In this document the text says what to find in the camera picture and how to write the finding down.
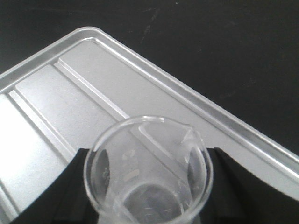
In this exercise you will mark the clear glass beaker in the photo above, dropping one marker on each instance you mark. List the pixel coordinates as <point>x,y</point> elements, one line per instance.
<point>148,170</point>

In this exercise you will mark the silver metal tray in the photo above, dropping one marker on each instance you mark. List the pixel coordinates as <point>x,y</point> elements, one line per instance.
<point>63,97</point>

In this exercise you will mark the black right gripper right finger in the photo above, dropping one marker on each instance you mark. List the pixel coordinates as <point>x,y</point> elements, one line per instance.
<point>239,197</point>

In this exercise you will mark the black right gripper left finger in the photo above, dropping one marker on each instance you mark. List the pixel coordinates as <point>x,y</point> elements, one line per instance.
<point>64,201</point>

